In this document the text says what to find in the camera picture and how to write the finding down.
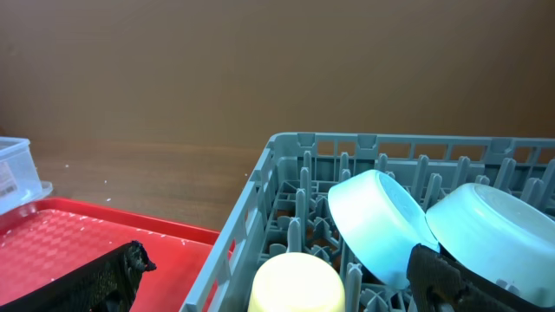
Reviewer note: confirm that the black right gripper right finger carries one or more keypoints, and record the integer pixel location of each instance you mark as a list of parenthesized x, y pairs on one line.
[(439, 283)]

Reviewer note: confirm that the red plastic tray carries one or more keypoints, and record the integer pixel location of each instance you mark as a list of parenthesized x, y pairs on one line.
[(46, 239)]

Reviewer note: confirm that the green bowl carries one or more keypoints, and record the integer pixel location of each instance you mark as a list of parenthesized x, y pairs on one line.
[(499, 237)]

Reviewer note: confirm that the grey dishwasher rack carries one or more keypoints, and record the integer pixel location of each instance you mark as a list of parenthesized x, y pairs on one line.
[(287, 192)]

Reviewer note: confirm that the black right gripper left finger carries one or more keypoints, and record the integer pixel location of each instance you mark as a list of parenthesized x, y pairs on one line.
[(107, 284)]

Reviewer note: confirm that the light blue bowl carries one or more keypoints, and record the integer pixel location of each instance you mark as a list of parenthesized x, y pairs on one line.
[(381, 223)]

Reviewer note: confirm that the yellow plastic cup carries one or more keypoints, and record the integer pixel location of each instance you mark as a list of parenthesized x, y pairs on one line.
[(296, 281)]

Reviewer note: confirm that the clear plastic bin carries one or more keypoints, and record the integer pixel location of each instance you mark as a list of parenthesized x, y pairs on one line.
[(20, 182)]

